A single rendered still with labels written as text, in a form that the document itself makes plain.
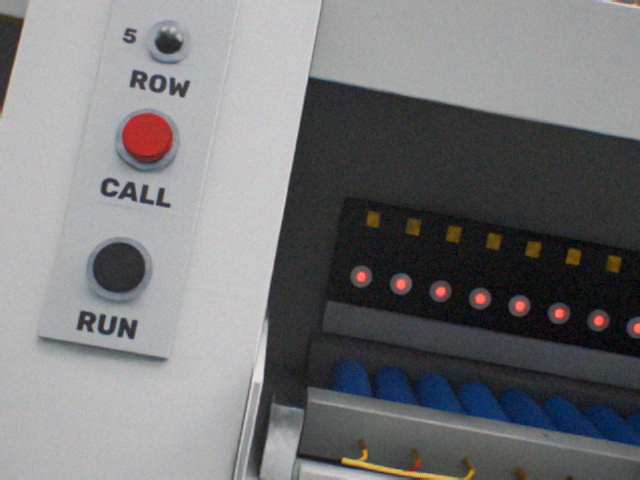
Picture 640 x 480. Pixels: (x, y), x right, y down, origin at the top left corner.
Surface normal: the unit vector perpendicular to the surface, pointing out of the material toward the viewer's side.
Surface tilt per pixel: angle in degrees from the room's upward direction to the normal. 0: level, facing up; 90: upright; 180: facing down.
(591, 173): 90
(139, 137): 90
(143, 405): 90
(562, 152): 90
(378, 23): 109
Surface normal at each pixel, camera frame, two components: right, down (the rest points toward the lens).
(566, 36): 0.04, 0.14
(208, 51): 0.10, -0.18
